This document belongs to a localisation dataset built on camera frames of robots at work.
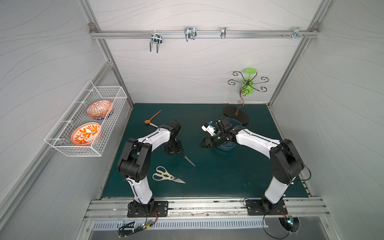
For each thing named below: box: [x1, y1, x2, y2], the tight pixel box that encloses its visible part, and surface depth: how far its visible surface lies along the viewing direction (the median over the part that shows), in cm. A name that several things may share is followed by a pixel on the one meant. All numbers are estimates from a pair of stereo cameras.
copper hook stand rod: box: [227, 71, 270, 116], surface depth 92 cm
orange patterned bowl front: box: [71, 122, 102, 146], surface depth 64 cm
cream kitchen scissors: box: [152, 166, 186, 184], surface depth 86 cm
